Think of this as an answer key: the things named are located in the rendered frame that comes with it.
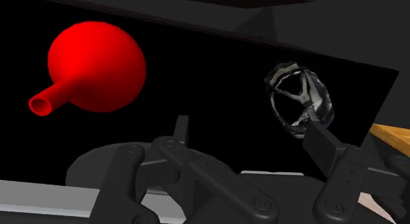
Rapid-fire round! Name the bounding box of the orange wooden board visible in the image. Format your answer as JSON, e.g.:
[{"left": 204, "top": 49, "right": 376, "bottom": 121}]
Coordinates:
[{"left": 369, "top": 123, "right": 410, "bottom": 158}]

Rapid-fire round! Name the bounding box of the red round-bellied vase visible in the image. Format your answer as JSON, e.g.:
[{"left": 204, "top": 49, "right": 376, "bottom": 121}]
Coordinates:
[{"left": 28, "top": 20, "right": 147, "bottom": 117}]

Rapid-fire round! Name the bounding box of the silver spoked ring object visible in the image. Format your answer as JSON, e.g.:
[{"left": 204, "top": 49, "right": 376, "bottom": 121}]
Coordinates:
[{"left": 263, "top": 61, "right": 336, "bottom": 140}]

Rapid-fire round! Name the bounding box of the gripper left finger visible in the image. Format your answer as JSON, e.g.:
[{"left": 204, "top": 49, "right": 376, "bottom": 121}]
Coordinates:
[{"left": 89, "top": 115, "right": 280, "bottom": 224}]

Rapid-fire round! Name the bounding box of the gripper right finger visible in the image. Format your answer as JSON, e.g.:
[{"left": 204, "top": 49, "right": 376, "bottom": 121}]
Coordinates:
[{"left": 302, "top": 120, "right": 410, "bottom": 224}]

